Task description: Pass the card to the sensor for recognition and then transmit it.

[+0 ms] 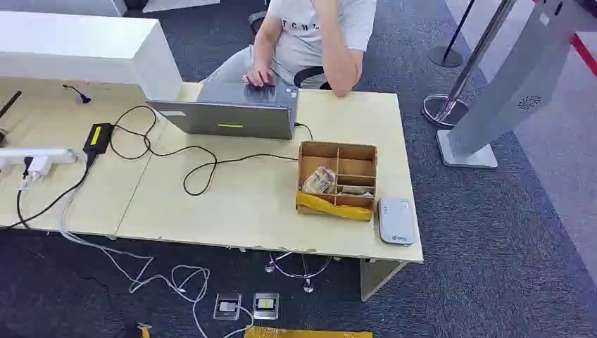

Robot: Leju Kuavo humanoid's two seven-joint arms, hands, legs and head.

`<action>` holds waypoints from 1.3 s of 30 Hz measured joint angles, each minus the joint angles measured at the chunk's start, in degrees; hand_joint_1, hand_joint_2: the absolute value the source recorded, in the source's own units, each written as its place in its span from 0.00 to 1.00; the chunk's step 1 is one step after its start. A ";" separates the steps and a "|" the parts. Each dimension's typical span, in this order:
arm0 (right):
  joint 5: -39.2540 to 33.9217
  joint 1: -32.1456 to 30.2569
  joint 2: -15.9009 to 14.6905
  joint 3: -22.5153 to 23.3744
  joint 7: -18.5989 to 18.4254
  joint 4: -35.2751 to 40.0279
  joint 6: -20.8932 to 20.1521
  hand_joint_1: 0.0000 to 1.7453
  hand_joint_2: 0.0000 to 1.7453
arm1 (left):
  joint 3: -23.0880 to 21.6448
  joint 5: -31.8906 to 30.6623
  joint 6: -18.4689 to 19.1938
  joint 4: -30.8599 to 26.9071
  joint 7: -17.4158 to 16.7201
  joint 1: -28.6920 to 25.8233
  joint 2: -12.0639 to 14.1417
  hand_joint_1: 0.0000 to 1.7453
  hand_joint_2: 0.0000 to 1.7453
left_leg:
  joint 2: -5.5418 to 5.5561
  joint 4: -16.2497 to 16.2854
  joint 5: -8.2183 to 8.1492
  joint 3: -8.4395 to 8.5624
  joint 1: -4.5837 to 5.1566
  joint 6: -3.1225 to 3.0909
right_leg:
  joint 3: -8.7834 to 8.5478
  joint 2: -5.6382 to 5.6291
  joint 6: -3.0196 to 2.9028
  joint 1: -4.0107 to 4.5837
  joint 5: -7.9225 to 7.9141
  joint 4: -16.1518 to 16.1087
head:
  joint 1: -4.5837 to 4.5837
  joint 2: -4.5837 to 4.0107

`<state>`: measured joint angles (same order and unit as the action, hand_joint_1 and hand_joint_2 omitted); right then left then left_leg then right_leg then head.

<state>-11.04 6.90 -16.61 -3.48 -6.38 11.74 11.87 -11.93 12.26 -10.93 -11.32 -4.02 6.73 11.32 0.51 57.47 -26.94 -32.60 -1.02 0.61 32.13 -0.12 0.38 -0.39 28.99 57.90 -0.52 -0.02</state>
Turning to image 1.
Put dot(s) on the black stanchion post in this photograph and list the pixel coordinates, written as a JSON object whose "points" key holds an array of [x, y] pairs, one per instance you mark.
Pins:
{"points": [[445, 57]]}

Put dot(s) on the person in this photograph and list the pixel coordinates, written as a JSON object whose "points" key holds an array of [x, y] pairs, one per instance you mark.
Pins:
{"points": [[303, 42]]}

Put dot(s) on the grey kiosk stand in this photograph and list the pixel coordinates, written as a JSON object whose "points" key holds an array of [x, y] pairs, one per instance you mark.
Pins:
{"points": [[522, 79]]}

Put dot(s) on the person's right hand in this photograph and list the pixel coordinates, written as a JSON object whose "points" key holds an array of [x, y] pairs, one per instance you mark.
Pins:
{"points": [[258, 78]]}

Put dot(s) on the chrome stanchion post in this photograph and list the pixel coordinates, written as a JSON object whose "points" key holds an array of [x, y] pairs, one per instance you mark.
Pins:
{"points": [[480, 46]]}

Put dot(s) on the white card reader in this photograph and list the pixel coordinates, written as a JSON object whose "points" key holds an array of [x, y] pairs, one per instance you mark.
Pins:
{"points": [[395, 221]]}

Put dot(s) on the wooden compartment card box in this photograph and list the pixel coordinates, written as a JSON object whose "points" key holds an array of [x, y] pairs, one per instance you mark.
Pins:
{"points": [[357, 167]]}

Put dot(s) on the white plug adapter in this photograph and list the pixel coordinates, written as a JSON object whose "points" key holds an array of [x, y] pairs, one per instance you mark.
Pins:
{"points": [[41, 165]]}

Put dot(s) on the white panel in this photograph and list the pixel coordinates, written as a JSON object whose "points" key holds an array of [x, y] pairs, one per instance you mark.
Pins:
{"points": [[179, 4]]}

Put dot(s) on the white power strip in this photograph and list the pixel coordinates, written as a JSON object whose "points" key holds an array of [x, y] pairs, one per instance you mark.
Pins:
{"points": [[44, 154]]}

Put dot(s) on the stack of printed cards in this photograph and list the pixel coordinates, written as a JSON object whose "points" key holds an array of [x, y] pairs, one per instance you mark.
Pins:
{"points": [[319, 181]]}

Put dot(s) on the yellow black tool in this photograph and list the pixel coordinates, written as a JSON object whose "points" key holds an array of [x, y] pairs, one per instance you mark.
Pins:
{"points": [[144, 331]]}

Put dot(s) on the black power adapter yellow label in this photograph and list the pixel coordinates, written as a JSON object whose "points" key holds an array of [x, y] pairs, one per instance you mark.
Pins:
{"points": [[98, 139]]}

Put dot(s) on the printed card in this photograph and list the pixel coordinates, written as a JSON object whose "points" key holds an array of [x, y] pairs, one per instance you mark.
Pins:
{"points": [[354, 190]]}

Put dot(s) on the steel floor socket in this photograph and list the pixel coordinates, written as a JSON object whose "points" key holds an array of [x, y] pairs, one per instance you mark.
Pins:
{"points": [[266, 305], [227, 306]]}

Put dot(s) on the yellow sheet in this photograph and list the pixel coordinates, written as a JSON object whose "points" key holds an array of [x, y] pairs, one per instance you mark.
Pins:
{"points": [[303, 333]]}

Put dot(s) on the grey laptop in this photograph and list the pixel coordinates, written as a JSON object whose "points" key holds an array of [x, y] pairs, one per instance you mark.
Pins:
{"points": [[210, 119]]}

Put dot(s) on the pale desk leg panel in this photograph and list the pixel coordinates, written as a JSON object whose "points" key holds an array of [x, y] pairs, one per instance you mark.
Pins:
{"points": [[375, 277]]}

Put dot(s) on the black rod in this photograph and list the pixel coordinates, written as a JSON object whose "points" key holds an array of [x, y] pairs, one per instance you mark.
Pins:
{"points": [[11, 103]]}

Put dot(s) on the white desk cabinet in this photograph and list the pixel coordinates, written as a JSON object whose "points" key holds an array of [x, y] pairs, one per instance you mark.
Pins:
{"points": [[70, 42]]}

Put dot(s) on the red tape strip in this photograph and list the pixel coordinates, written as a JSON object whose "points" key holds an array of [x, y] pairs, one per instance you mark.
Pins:
{"points": [[585, 53]]}

